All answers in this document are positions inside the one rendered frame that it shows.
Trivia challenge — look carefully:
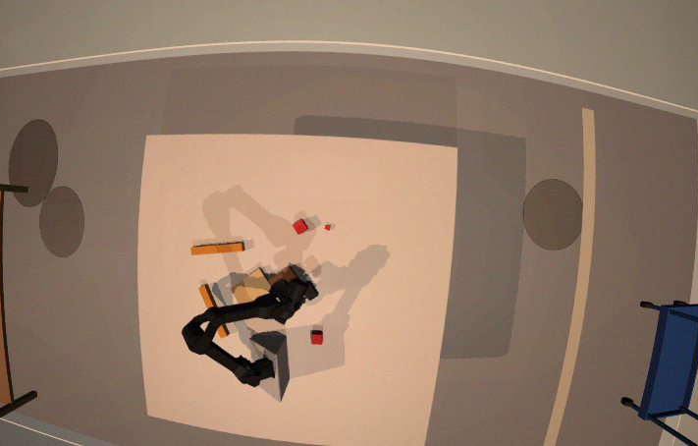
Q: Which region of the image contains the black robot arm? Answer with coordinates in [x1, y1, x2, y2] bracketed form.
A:
[182, 278, 309, 388]

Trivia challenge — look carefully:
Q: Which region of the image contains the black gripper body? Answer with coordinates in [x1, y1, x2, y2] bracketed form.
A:
[296, 281, 319, 311]

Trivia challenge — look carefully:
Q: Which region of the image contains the orange flat bar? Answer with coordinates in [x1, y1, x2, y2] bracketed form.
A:
[198, 284, 230, 338]
[190, 243, 245, 255]

